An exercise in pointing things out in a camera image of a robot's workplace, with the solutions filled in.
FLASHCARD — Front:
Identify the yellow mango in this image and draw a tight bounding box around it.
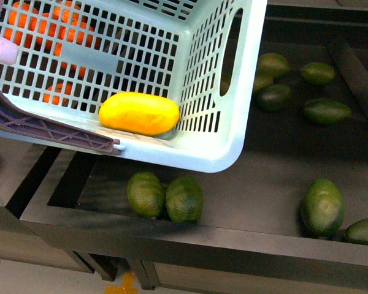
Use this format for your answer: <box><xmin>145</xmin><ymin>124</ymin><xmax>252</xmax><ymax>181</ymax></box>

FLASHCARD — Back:
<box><xmin>98</xmin><ymin>92</ymin><xmax>180</xmax><ymax>136</ymax></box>

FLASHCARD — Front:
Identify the white zip tie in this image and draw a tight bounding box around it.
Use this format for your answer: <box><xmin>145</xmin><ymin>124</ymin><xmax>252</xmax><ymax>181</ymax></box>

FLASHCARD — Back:
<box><xmin>0</xmin><ymin>36</ymin><xmax>18</xmax><ymax>66</ymax></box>

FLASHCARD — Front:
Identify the green avocado large right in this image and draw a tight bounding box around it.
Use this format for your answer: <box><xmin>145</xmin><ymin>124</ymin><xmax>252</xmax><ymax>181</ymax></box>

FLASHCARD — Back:
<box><xmin>300</xmin><ymin>178</ymin><xmax>346</xmax><ymax>237</ymax></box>

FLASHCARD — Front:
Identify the light blue plastic basket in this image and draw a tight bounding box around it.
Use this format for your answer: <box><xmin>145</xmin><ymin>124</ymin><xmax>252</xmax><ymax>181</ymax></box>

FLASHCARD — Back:
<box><xmin>0</xmin><ymin>1</ymin><xmax>267</xmax><ymax>173</ymax></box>

